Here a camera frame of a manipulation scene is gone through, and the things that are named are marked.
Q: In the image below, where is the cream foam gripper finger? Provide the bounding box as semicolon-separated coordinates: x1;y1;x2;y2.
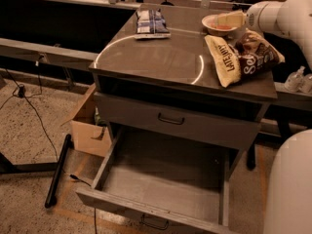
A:
214;10;246;27

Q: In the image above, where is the red apple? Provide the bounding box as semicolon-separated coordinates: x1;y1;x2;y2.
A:
211;24;232;31

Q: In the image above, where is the white paper bowl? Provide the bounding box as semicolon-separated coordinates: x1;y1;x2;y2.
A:
202;15;236;37

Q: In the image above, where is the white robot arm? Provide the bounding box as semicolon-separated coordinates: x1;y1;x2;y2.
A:
246;0;312;234

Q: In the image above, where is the brown snack bag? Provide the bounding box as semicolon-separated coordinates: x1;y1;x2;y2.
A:
234;29;285;79

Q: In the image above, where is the yellow chip bag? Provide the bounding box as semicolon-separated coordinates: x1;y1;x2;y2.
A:
205;35;241;88

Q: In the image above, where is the blue white snack pack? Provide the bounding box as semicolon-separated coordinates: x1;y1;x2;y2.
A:
135;10;171;39

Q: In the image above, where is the clear sanitizer bottle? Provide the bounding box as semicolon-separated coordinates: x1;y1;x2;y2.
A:
284;66;305;92

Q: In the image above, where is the grey metal cabinet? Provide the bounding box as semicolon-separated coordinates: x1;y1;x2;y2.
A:
91;6;277;168

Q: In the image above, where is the upper grey drawer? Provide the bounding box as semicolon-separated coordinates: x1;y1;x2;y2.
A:
95;93;259;150

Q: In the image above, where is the open bottom drawer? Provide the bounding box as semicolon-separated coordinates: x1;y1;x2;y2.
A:
77;127;237;234

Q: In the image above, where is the cardboard box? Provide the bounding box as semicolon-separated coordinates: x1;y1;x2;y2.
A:
63;84;111;157

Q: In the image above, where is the black metal bar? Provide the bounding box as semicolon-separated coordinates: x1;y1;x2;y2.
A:
45;135;72;209

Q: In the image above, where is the black floor cable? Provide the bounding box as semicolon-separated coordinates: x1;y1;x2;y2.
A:
0;67;98;234

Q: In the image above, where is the long grey workbench rail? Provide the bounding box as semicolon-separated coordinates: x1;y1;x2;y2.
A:
0;38;98;71

